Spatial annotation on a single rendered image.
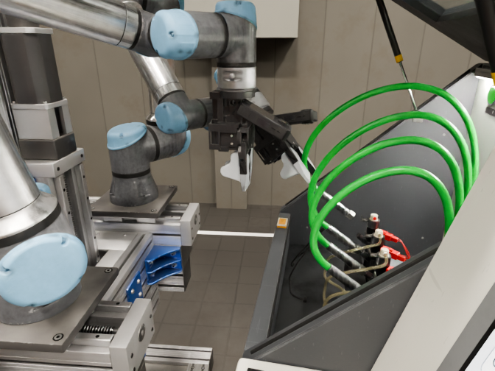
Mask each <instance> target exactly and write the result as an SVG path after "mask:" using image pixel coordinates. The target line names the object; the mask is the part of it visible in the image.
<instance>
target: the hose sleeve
mask: <svg viewBox="0 0 495 371"><path fill-rule="evenodd" d="M321 198H322V199H323V200H325V201H326V202H328V201H329V200H330V199H331V198H332V196H331V195H329V194H328V193H326V192H325V191H324V192H323V195H322V196H321ZM335 208H336V209H337V210H338V211H339V212H340V213H342V214H344V215H347V214H348V213H349V211H350V210H349V209H348V208H347V207H345V206H344V205H343V204H341V203H340V202H339V203H338V204H337V205H336V206H335Z"/></svg>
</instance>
